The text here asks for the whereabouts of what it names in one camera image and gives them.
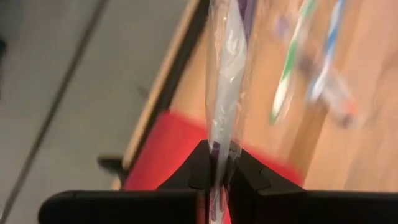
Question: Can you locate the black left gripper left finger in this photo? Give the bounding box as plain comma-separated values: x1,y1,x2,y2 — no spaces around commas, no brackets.
37,139,215,224

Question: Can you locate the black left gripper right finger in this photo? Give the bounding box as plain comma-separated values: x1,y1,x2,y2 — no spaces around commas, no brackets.
228,148,398,224

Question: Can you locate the orange toothbrush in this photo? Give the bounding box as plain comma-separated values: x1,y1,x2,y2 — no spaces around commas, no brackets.
322,70,361,129

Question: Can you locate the purple toothbrush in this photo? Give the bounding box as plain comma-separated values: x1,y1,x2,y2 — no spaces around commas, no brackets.
205,0,259,224

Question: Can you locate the blue toothbrush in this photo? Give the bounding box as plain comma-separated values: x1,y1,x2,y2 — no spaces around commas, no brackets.
307,0,346,103

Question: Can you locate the red translucent plastic bin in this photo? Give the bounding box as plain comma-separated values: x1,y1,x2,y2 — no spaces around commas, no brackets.
123,110,305,224

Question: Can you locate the wrapped green toothbrush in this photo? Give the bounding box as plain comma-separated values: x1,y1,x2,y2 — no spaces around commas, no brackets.
269,0,317,125

